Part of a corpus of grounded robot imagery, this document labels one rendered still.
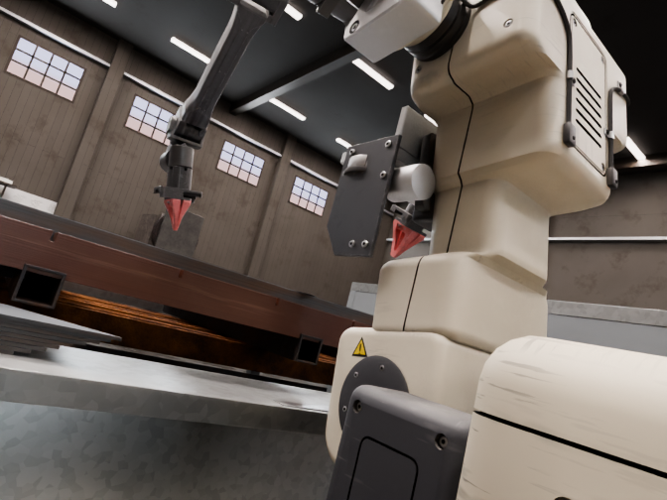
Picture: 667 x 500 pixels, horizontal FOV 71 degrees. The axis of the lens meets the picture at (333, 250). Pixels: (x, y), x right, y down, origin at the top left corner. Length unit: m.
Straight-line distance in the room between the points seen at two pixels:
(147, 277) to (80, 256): 0.09
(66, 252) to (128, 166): 11.17
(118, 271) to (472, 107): 0.54
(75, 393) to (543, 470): 0.44
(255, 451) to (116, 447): 0.22
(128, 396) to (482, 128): 0.50
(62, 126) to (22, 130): 0.73
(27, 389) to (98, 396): 0.06
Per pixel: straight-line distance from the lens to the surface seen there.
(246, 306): 0.81
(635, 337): 1.42
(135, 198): 11.84
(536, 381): 0.25
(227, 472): 0.83
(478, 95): 0.61
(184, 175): 1.19
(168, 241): 10.49
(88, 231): 0.78
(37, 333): 0.61
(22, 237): 0.73
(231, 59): 1.11
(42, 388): 0.55
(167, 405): 0.58
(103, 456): 0.75
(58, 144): 11.67
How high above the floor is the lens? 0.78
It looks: 10 degrees up
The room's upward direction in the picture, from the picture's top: 15 degrees clockwise
